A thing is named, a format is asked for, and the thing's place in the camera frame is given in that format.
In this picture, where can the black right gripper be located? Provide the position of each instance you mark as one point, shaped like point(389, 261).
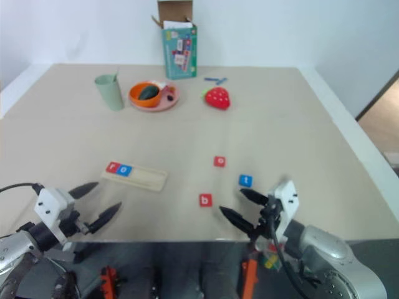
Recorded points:
point(267, 215)

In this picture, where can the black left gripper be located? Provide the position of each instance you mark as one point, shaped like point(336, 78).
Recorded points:
point(72, 222)

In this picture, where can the blue letter tile t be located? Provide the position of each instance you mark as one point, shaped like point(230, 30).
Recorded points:
point(246, 180)

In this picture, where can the red block with white marking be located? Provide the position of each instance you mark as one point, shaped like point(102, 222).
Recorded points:
point(112, 167)

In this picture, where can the red letter tile b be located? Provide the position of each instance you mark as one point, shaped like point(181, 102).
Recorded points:
point(205, 200)

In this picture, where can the blue block with white ring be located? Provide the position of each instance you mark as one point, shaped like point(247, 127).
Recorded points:
point(124, 170)

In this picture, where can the wooden letter tray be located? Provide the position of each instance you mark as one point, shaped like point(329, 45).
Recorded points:
point(134, 176)

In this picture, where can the red letter tile o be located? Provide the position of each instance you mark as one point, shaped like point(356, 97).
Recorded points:
point(220, 161)

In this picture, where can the orange black tool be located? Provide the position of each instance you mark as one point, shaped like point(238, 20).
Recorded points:
point(249, 277)
point(109, 281)

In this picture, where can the green plastic cup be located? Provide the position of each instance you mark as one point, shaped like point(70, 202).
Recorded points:
point(109, 92)

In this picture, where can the red toy strawberry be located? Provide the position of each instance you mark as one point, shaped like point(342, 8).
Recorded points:
point(218, 98)

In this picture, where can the orange bowl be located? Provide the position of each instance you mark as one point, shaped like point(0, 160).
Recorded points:
point(145, 95)

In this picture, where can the dark green toy vegetable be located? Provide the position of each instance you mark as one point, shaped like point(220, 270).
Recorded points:
point(147, 92)

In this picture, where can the pink plate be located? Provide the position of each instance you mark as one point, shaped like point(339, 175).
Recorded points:
point(165, 99)

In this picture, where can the small toy pieces on plate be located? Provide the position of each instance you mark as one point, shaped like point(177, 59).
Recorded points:
point(166, 90)

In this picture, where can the teal cardboard box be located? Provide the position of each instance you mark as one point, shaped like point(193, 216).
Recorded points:
point(180, 53)

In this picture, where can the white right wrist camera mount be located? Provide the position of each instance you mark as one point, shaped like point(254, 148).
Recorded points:
point(288, 202)

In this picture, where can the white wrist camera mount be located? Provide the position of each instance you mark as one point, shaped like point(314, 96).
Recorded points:
point(288, 202)
point(50, 204)

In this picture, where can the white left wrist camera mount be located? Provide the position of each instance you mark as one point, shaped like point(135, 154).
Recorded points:
point(50, 204)

